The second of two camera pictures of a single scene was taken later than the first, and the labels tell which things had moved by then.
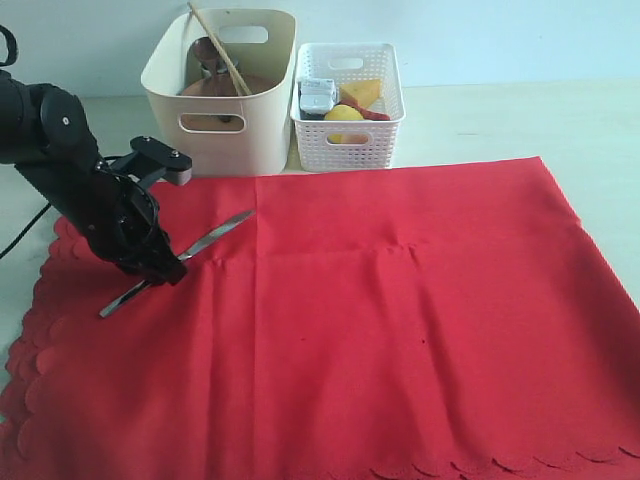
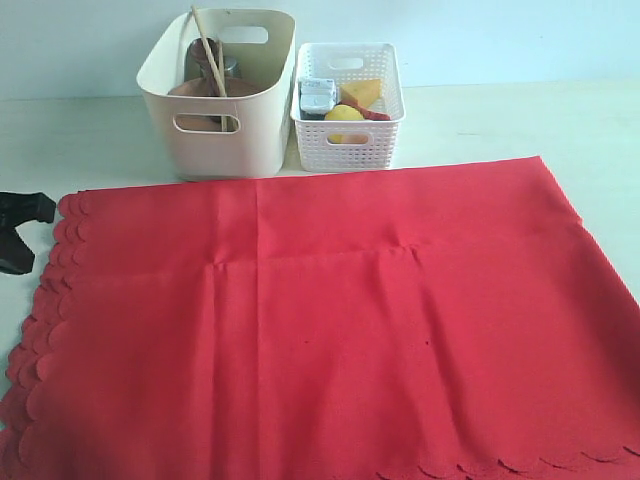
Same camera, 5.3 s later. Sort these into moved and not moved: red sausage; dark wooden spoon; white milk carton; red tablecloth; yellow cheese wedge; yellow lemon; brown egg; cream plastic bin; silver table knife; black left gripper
Moved: silver table knife; black left gripper
Not moved: dark wooden spoon; red tablecloth; red sausage; white milk carton; brown egg; cream plastic bin; yellow lemon; yellow cheese wedge
